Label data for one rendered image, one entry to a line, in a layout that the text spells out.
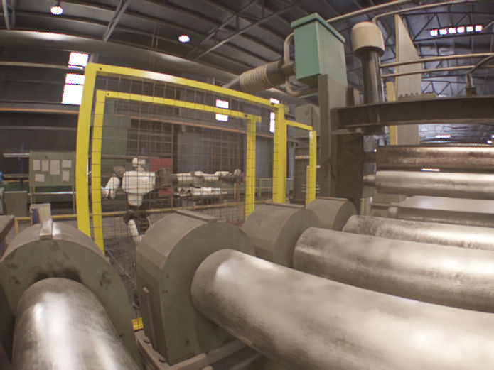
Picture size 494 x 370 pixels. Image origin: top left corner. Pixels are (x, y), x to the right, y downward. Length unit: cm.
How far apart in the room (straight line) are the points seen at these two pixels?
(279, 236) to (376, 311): 44
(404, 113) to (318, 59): 53
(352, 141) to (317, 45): 56
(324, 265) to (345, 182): 69
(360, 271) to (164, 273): 45
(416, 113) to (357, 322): 109
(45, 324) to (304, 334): 31
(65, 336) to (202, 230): 36
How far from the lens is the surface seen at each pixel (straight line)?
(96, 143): 144
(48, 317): 33
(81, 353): 26
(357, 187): 128
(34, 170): 830
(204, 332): 64
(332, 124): 132
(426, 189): 124
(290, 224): 74
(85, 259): 46
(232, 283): 43
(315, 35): 151
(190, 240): 52
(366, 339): 32
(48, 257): 46
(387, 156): 128
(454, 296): 62
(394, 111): 132
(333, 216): 99
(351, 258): 65
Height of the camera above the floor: 138
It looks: 2 degrees down
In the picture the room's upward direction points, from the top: 1 degrees clockwise
